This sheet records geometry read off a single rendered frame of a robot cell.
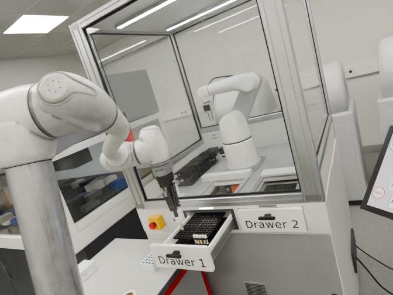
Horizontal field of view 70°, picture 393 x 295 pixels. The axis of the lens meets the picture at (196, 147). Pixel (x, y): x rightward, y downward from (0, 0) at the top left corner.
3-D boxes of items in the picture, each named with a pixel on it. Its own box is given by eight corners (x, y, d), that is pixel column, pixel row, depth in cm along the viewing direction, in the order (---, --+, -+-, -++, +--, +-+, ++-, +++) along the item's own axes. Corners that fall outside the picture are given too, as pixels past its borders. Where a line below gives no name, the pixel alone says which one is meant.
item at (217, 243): (210, 265, 112) (206, 252, 111) (161, 261, 125) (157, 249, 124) (242, 213, 145) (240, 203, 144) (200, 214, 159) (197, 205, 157)
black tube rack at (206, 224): (210, 251, 121) (206, 239, 119) (177, 250, 130) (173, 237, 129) (228, 223, 139) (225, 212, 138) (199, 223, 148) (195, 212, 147)
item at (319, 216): (331, 233, 114) (324, 202, 111) (144, 231, 167) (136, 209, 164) (339, 154, 193) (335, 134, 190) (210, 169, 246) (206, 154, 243)
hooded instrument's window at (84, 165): (68, 237, 163) (37, 166, 154) (-51, 233, 256) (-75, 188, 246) (172, 164, 258) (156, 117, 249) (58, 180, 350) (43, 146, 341)
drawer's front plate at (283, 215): (307, 232, 117) (301, 208, 115) (242, 231, 132) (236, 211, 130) (307, 229, 118) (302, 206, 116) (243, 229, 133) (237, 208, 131)
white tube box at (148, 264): (155, 271, 132) (152, 264, 131) (142, 270, 136) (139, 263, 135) (169, 254, 142) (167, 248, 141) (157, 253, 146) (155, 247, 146)
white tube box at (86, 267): (78, 286, 139) (74, 277, 138) (68, 284, 144) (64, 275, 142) (97, 268, 149) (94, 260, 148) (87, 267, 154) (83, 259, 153)
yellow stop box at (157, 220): (160, 230, 153) (156, 219, 151) (150, 230, 157) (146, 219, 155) (165, 225, 157) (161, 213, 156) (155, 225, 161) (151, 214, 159)
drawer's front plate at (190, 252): (213, 272, 110) (206, 247, 108) (157, 266, 125) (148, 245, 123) (215, 269, 112) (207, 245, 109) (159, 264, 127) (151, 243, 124)
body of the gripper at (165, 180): (158, 171, 126) (165, 190, 128) (152, 178, 118) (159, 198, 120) (174, 168, 125) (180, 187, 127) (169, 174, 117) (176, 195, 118)
